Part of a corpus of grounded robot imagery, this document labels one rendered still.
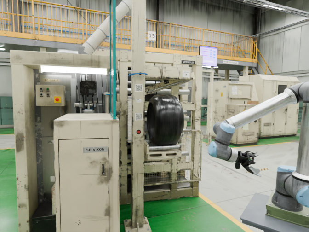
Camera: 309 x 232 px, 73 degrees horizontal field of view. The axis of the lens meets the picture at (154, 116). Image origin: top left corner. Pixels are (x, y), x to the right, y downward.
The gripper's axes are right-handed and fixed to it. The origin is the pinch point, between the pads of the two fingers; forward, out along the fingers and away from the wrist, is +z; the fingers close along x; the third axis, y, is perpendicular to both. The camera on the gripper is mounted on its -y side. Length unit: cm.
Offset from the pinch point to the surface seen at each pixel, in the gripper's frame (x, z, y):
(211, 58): 443, 96, -225
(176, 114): 60, -45, -49
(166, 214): -6, -6, -156
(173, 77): 119, -52, -58
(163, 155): 30, -42, -82
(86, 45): 112, -153, -51
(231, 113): 359, 218, -320
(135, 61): 96, -98, -36
